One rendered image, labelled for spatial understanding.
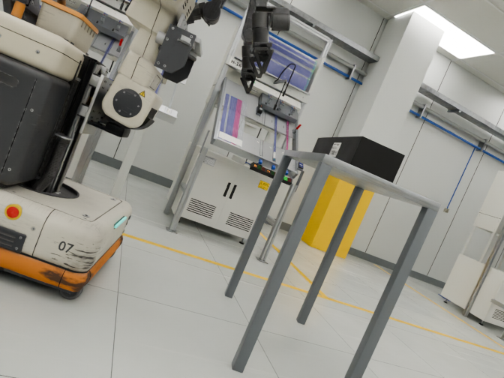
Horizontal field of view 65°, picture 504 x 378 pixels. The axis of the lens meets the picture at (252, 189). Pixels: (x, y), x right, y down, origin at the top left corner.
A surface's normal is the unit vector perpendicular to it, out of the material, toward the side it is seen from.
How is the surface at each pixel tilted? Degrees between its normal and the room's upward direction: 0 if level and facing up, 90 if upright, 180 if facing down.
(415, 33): 90
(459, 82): 90
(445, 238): 90
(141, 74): 90
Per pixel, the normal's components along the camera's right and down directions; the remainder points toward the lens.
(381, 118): 0.28, 0.19
